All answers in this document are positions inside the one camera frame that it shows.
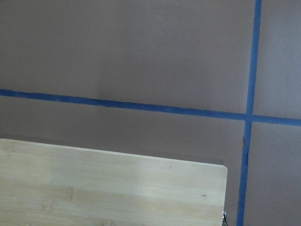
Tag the metal cutting board handle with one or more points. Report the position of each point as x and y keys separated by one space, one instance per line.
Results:
x=224 y=220

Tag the wooden cutting board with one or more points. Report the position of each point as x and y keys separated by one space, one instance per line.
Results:
x=53 y=185

